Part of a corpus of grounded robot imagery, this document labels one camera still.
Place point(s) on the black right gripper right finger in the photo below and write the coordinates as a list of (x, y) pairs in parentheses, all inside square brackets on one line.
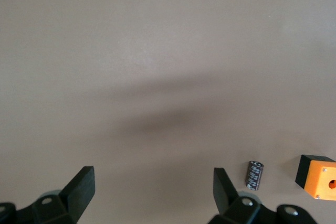
[(225, 195)]

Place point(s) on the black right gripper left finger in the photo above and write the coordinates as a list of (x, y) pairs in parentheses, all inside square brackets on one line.
[(78, 192)]

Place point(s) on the black cylindrical capacitor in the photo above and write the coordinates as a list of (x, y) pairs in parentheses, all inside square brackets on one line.
[(254, 176)]

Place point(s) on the orange and black button box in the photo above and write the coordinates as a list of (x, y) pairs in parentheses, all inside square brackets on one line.
[(321, 179)]

